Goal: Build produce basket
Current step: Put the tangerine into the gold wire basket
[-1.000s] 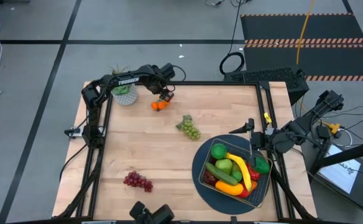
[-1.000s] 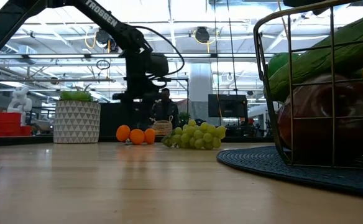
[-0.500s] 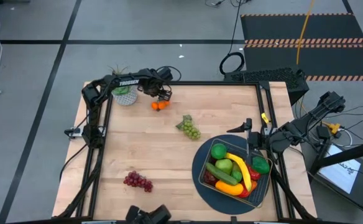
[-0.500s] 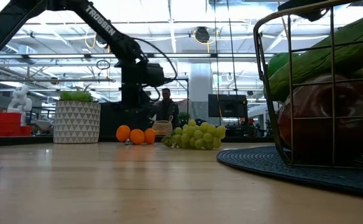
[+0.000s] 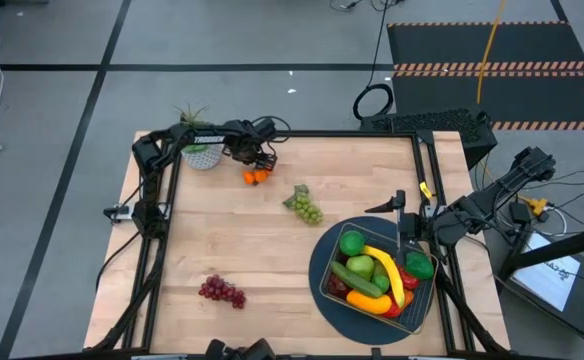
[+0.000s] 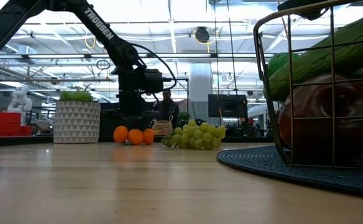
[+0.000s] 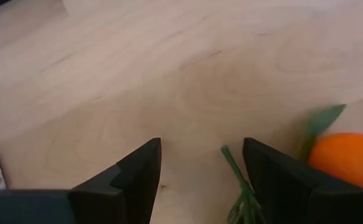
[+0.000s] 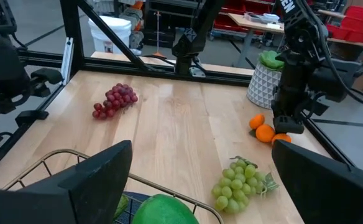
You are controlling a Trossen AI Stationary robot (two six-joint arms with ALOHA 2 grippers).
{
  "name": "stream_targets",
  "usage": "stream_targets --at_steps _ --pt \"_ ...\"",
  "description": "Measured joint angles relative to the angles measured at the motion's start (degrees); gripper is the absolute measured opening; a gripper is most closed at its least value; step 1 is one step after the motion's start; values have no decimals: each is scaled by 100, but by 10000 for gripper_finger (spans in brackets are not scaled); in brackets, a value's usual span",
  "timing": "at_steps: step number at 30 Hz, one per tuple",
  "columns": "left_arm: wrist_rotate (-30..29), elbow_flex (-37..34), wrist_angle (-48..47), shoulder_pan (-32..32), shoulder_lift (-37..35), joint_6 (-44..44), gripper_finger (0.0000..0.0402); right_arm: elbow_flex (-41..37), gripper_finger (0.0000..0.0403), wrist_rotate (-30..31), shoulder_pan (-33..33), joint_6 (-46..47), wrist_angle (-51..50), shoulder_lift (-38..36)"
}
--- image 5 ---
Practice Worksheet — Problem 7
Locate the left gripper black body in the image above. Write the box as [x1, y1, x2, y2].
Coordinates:
[224, 119, 278, 166]

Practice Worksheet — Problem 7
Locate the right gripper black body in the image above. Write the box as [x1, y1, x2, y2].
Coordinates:
[400, 212, 427, 242]

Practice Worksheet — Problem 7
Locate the orange tangerine cluster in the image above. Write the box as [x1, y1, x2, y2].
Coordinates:
[242, 168, 271, 186]

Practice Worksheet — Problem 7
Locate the yellow banana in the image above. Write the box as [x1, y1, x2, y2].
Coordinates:
[361, 244, 407, 309]

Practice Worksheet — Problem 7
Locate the red bell pepper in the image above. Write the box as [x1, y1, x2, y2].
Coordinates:
[397, 267, 421, 291]

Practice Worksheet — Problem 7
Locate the large green pear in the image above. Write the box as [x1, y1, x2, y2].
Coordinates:
[345, 253, 376, 281]

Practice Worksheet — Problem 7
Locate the green cucumber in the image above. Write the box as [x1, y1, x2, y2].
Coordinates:
[330, 261, 385, 300]

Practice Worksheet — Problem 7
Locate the red orange mango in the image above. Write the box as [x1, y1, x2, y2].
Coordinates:
[381, 289, 416, 320]

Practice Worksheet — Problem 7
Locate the succulent in white pot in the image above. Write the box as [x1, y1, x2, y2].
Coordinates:
[173, 102, 225, 171]

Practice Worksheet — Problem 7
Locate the green grape bunch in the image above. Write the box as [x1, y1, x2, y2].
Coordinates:
[282, 183, 324, 226]

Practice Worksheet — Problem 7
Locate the dark round plate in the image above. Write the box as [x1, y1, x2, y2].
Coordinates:
[308, 215, 441, 346]

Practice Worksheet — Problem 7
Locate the black perforated computer case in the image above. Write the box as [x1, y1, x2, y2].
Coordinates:
[359, 105, 499, 169]

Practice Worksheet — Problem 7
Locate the black power adapter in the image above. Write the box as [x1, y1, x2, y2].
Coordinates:
[509, 200, 533, 225]

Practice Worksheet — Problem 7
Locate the red grape bunch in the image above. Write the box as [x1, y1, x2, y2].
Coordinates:
[198, 273, 247, 310]

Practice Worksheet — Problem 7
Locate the black side table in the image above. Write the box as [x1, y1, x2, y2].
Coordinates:
[496, 224, 584, 351]

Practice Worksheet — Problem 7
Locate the black hazard-striped floor mat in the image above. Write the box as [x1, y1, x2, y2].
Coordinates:
[386, 20, 584, 132]

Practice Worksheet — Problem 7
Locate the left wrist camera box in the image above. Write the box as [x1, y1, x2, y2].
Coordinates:
[254, 152, 279, 172]

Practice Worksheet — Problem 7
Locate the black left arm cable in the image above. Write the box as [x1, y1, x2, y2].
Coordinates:
[251, 115, 293, 146]

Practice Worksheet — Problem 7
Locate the gold wire basket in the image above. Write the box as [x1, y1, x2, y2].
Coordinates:
[319, 222, 441, 335]

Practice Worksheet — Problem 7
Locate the black hanging coiled cable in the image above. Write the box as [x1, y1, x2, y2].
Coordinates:
[352, 0, 396, 121]

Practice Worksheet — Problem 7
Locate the yellow cable connector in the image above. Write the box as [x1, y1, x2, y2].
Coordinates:
[524, 197, 551, 217]

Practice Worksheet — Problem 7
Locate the yellow hanging cable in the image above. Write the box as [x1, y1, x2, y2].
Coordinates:
[475, 0, 507, 105]

